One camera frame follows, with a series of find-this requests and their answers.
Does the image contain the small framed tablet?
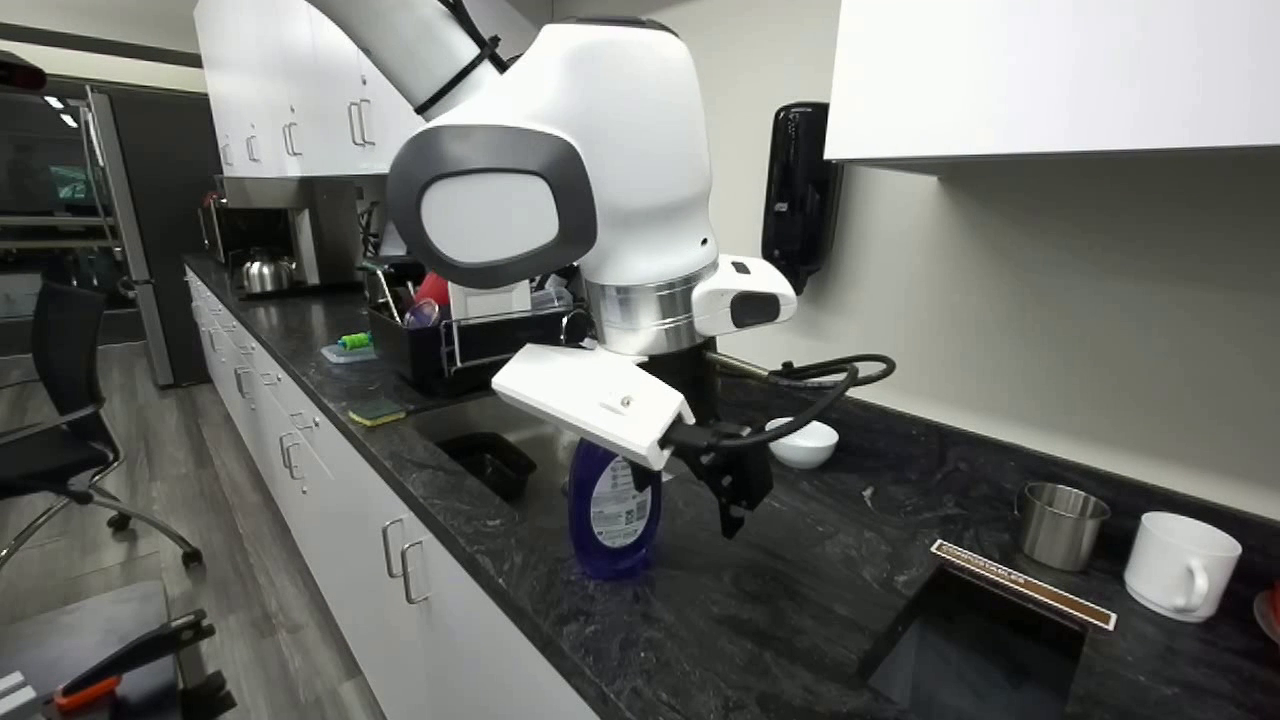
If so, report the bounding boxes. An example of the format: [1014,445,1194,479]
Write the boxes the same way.
[370,203,411,266]

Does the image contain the black office chair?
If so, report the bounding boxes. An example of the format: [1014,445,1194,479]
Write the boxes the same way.
[0,276,208,575]

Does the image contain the recessed countertop bin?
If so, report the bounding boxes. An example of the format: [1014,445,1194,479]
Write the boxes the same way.
[854,537,1122,720]

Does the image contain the black dish rack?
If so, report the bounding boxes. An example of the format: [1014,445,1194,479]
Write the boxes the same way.
[396,266,591,402]

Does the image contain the yellow green sponge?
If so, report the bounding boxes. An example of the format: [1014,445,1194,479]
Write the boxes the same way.
[339,393,411,433]

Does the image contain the blue dish soap bottle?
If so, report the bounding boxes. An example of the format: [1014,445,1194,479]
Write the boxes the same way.
[567,437,668,583]

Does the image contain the white wall cabinet row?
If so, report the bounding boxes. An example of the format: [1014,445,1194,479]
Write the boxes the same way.
[192,0,445,185]

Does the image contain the white mug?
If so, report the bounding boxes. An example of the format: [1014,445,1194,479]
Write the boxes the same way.
[1118,508,1247,628]

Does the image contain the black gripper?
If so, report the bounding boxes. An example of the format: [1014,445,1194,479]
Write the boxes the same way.
[643,336,778,543]

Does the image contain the white lower cabinets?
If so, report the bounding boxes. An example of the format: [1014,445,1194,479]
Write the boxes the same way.
[180,260,605,720]

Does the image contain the green item on blue dish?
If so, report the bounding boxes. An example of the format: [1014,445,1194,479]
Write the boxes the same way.
[315,323,381,367]

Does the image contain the orange handled tool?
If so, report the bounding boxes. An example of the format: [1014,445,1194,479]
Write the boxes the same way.
[49,609,218,714]

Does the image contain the small white bowl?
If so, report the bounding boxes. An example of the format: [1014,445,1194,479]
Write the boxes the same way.
[762,414,845,477]

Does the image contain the white cutting board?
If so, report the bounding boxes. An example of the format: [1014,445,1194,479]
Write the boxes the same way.
[445,276,537,367]

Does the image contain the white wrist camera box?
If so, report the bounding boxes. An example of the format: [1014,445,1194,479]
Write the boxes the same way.
[486,339,699,477]

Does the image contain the silver aluminium profile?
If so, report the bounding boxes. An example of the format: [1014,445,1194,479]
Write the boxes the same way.
[0,664,45,720]

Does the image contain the stainless steel sink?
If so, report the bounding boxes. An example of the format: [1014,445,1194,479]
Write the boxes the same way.
[406,386,591,488]

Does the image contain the white upper cabinet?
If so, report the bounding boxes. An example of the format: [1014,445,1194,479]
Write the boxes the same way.
[824,0,1280,167]

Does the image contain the black wall soap dispenser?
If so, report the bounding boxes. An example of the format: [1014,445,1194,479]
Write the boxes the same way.
[760,101,835,299]

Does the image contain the red plastic cup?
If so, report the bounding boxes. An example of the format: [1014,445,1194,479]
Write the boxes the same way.
[411,269,456,318]

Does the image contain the small steel cup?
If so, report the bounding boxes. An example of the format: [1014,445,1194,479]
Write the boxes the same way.
[1014,477,1117,575]

